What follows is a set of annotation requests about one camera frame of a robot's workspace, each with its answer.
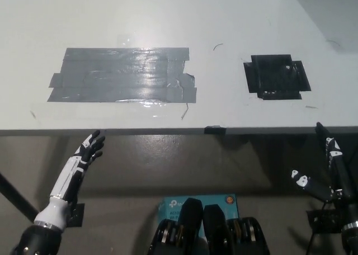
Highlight white and black robot left hand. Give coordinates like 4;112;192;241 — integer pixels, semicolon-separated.
49;129;106;209

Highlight black and white robot right hand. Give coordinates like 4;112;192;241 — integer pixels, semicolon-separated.
290;122;358;228

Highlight black floor plate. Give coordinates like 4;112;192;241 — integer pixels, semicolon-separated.
305;209;343;235
67;202;85;228

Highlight black slanted table leg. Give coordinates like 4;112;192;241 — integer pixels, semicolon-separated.
0;171;40;215

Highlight black tape square marking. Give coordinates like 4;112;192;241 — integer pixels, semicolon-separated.
242;53;312;101

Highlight teal router cardboard box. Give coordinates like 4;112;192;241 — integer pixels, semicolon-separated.
156;193;239;239

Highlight small black tape piece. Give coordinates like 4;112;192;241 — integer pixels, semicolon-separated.
204;124;227;135

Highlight grey duct tape patch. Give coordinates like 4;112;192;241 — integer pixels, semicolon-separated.
45;46;197;104

